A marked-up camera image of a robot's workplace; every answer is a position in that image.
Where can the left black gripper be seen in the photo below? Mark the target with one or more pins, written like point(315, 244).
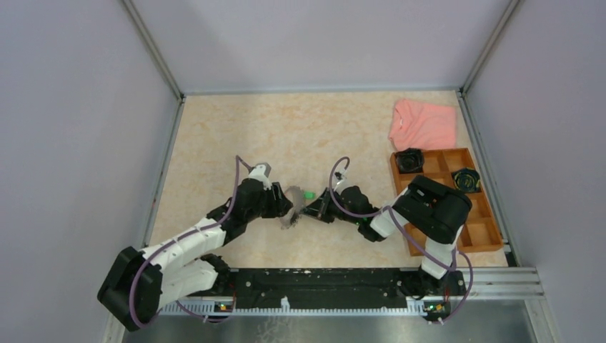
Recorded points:
point(279, 206)

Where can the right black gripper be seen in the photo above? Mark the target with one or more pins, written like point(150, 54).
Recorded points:
point(319, 209)

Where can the metal keyring with red handle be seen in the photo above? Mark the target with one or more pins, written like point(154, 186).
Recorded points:
point(296, 196)

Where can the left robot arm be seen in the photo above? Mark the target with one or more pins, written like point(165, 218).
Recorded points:
point(140, 282)

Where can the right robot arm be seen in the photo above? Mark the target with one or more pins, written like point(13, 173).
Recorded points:
point(428, 214)

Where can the black coil top left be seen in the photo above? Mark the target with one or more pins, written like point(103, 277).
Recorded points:
point(409, 161)

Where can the pink folded cloth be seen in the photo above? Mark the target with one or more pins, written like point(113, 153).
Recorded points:
point(424, 126)

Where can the black yellow coil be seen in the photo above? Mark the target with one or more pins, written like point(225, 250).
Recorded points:
point(466, 180)

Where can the wooden compartment tray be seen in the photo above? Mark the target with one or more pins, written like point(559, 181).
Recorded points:
point(480, 233)

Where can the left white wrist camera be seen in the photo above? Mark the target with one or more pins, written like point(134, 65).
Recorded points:
point(261, 172)

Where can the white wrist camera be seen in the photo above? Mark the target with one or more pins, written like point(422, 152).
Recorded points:
point(339, 182)
point(261, 172)

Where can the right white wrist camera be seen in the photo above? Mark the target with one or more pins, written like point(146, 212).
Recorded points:
point(339, 182)

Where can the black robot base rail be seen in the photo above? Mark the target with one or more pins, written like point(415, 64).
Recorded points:
point(336, 288)

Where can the white slotted cable duct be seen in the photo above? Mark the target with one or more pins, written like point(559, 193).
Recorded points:
point(227, 307)

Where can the aluminium frame right rail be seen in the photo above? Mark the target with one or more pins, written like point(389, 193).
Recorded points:
point(481, 153)

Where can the aluminium frame rail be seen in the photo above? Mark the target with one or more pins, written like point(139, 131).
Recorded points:
point(481, 153)
point(152, 49)

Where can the aluminium frame left rail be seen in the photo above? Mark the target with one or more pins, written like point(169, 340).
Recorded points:
point(152, 49)

